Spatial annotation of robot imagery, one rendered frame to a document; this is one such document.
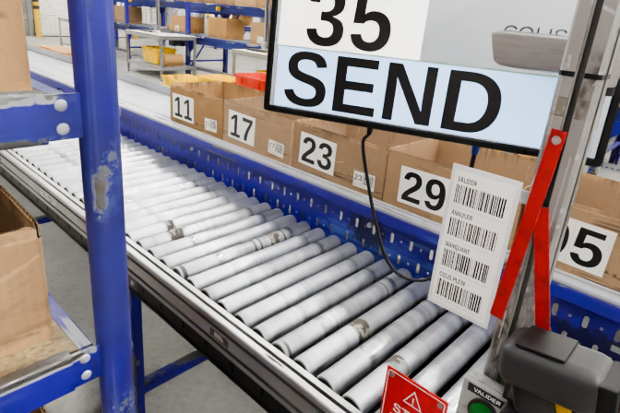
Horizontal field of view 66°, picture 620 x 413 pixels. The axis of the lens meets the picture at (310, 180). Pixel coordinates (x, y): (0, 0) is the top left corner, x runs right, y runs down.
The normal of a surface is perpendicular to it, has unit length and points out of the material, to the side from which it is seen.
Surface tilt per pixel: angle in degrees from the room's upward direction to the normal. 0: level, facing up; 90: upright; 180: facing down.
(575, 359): 8
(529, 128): 86
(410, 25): 86
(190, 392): 0
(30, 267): 90
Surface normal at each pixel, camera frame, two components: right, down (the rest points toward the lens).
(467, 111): -0.39, 0.22
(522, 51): -0.61, 0.22
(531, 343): -0.02, -0.97
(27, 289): 0.73, 0.29
